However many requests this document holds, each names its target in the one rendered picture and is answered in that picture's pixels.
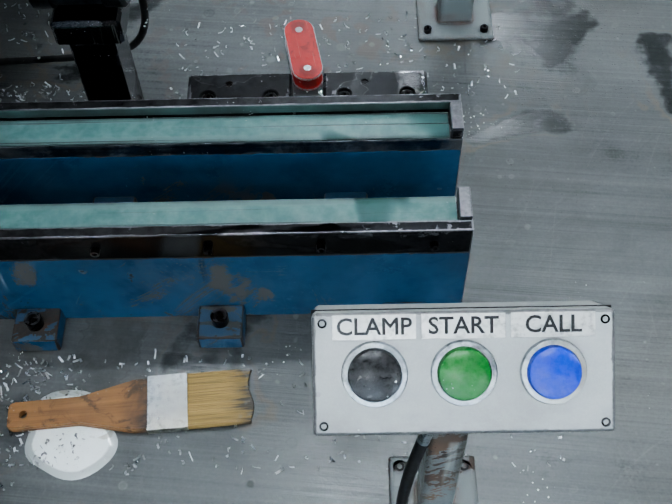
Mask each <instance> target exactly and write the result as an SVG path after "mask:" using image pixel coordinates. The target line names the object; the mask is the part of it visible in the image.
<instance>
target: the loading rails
mask: <svg viewBox="0 0 672 504"><path fill-rule="evenodd" d="M463 133H464V122H463V112H462V103H461V95H460V93H438V94H389V95H341V96H292V97H243V98H194V99H145V100H96V101H47V102H0V319H15V322H14V327H13V332H12V338H11V342H12V344H13V346H14V347H15V349H16V350H17V351H58V350H60V349H61V346H62V340H63V334H64V328H65V322H66V318H107V317H164V316H198V325H197V340H198V344H199V347H200V348H240V347H244V345H245V328H246V315H279V314H311V310H314V308H315V307H316V306H318V305H365V304H422V303H462V299H463V293H464V287H465V281H466V275H467V269H468V263H469V257H470V251H471V245H472V239H473V233H474V224H473V211H472V201H471V191H470V187H458V190H457V197H455V194H456V186H457V179H458V171H459V163H460V156H461V148H462V141H463Z"/></svg>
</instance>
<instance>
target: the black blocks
mask: <svg viewBox="0 0 672 504"><path fill-rule="evenodd" d="M389 94H428V86H427V73H426V72H425V71H381V72H333V73H325V74H323V96H341V95H389ZM292 96H294V94H293V82H292V75H291V74H289V73H285V74H237V75H192V76H190V77H189V84H188V94H187V99H194V98H243V97H292Z"/></svg>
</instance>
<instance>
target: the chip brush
mask: <svg viewBox="0 0 672 504"><path fill-rule="evenodd" d="M251 371H252V370H251V369H235V370H223V371H211V372H199V373H188V374H187V373H178V374H168V375H157V376H148V377H147V379H136V380H132V381H129V382H125V383H122V384H119V385H116V386H112V387H109V388H106V389H103V390H99V391H96V392H93V393H90V394H87V395H83V396H79V397H68V398H57V399H47V400H36V401H25V402H15V403H12V404H10V406H9V407H8V417H7V428H8V430H9V431H11V432H22V430H23V431H33V430H44V429H55V428H65V427H76V426H83V427H92V428H98V429H106V430H113V431H121V432H128V433H143V432H147V433H148V434H156V433H167V432H177V431H188V430H190V429H200V428H210V427H220V426H230V425H240V424H249V423H252V421H251V420H252V417H253V413H254V401H253V399H252V396H251V393H250V391H249V386H248V382H249V377H250V374H251ZM25 414H27V416H26V417H25V418H23V419H22V418H21V417H22V416H23V415H25Z"/></svg>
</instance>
